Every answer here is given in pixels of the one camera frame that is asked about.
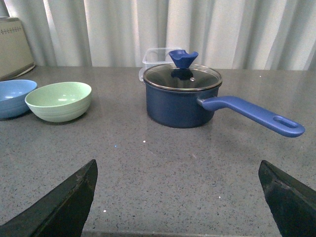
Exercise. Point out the green bowl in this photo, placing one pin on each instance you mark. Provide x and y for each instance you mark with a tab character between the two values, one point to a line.
60	102

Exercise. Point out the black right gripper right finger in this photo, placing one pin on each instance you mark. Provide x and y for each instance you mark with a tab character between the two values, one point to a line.
292	203

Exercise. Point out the cream toaster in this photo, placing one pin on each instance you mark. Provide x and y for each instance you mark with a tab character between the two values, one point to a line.
15	54

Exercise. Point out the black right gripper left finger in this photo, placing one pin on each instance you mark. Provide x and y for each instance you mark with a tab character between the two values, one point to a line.
60	213

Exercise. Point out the blue bowl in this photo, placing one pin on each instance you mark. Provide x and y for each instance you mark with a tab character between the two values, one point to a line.
12	97

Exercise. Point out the blue saucepan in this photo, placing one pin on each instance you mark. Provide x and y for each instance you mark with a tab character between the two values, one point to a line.
188	109

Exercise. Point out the clear plastic container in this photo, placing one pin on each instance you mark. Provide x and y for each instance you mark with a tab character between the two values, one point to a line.
154	57

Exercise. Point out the glass lid with blue knob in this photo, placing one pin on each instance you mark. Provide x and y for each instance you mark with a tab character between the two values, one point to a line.
182	74

